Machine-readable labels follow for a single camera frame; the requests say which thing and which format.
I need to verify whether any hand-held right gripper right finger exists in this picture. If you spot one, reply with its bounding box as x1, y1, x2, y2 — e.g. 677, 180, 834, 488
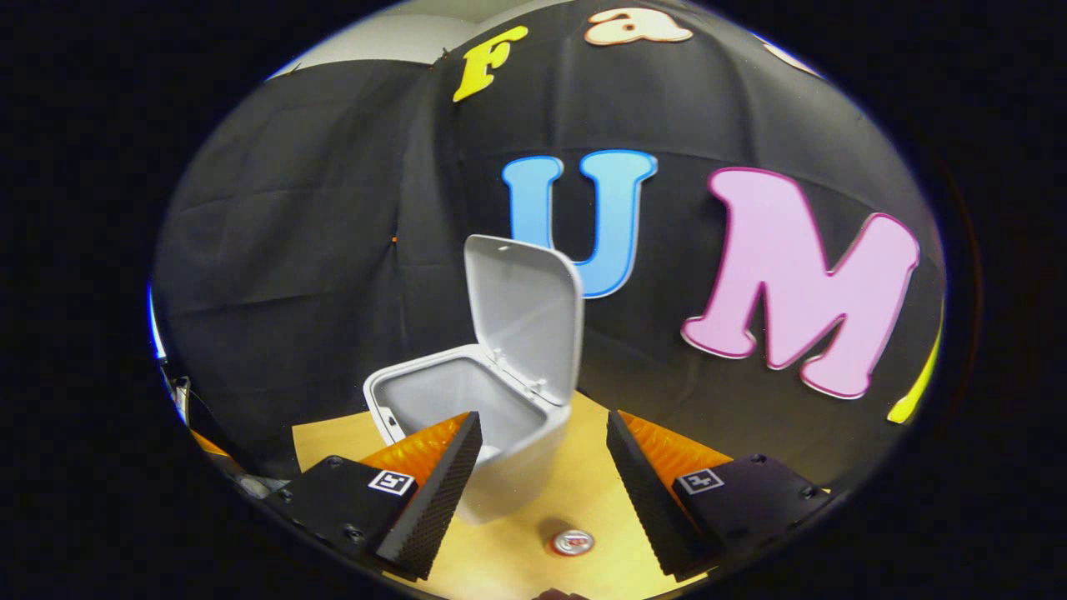
606, 410, 834, 583

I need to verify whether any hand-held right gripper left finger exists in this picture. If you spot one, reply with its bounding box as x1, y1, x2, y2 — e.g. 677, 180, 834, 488
271, 411, 484, 583

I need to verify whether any red pop can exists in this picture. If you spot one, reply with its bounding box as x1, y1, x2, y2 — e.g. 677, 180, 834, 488
548, 528, 596, 558

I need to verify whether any white desktop garbage bin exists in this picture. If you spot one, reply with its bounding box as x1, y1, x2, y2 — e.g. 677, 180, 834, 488
363, 234, 585, 526

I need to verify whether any wooden desktop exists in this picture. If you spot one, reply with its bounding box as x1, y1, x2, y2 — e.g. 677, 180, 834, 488
292, 392, 834, 600

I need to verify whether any black backdrop cloth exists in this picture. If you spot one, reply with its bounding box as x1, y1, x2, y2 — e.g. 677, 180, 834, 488
153, 0, 947, 501

